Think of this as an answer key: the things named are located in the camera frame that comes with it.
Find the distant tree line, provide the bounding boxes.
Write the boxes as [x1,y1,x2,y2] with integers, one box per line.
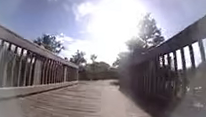
[68,48,121,83]

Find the tall tree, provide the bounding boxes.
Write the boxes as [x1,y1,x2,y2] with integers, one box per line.
[112,10,167,70]

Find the wooden plank bridge deck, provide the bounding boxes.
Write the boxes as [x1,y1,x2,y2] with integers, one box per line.
[0,74,165,117]

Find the broad-crowned tree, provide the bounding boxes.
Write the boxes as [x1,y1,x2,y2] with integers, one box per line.
[32,32,67,56]

